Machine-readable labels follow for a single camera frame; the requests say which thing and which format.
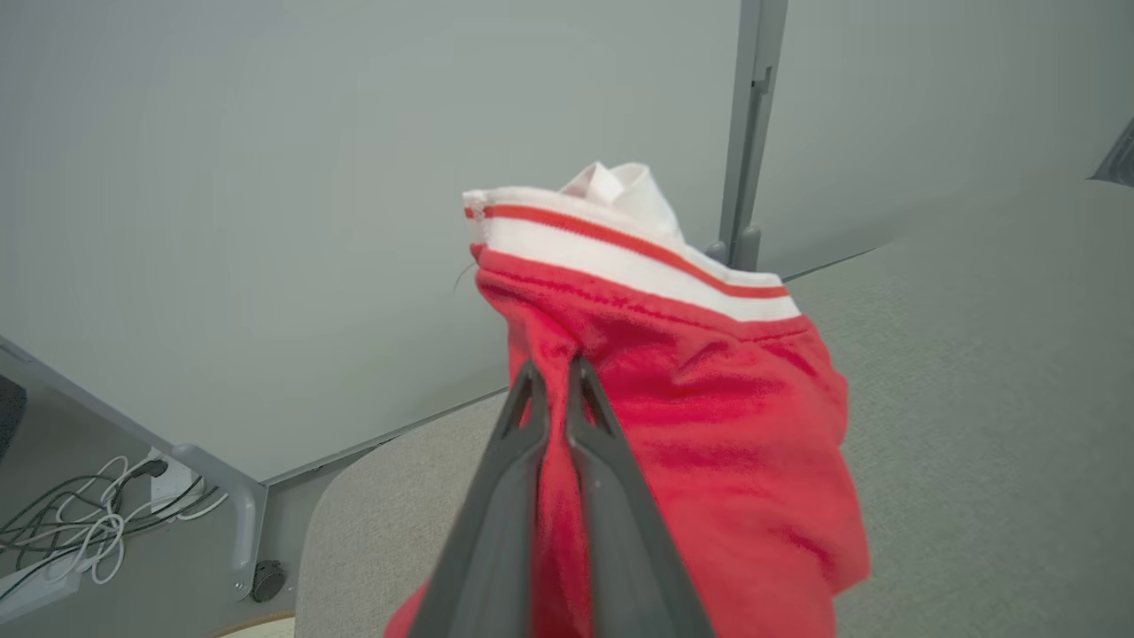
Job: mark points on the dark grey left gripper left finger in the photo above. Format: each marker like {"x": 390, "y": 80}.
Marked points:
{"x": 496, "y": 532}

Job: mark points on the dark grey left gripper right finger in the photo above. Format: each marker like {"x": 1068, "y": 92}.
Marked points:
{"x": 620, "y": 549}

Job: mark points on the red Bulls basketball jersey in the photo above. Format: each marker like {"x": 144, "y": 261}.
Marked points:
{"x": 726, "y": 425}

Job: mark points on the black caster wheel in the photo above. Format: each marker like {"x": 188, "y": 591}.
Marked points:
{"x": 267, "y": 581}

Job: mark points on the grey metal partition leg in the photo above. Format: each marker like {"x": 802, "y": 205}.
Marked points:
{"x": 241, "y": 514}

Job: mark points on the white power strip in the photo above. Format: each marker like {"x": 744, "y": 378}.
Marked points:
{"x": 174, "y": 487}

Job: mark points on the black power plug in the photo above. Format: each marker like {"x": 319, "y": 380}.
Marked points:
{"x": 151, "y": 468}

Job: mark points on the black fabric object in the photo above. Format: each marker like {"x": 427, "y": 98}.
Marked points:
{"x": 9, "y": 416}

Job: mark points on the grey metal partition post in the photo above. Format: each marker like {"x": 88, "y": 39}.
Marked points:
{"x": 753, "y": 133}

